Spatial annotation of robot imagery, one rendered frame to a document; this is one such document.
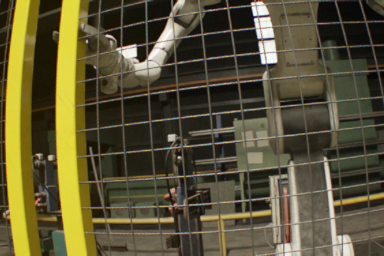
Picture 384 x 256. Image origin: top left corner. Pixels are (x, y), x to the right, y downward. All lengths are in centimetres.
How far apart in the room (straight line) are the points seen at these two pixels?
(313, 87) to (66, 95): 64
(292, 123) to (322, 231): 31
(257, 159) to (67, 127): 596
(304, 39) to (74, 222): 71
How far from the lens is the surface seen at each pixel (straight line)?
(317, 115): 93
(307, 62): 92
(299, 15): 87
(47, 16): 509
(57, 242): 154
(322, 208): 93
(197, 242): 136
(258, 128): 657
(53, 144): 1123
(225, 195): 629
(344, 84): 948
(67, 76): 71
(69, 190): 67
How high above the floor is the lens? 101
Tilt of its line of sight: 7 degrees up
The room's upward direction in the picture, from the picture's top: 5 degrees counter-clockwise
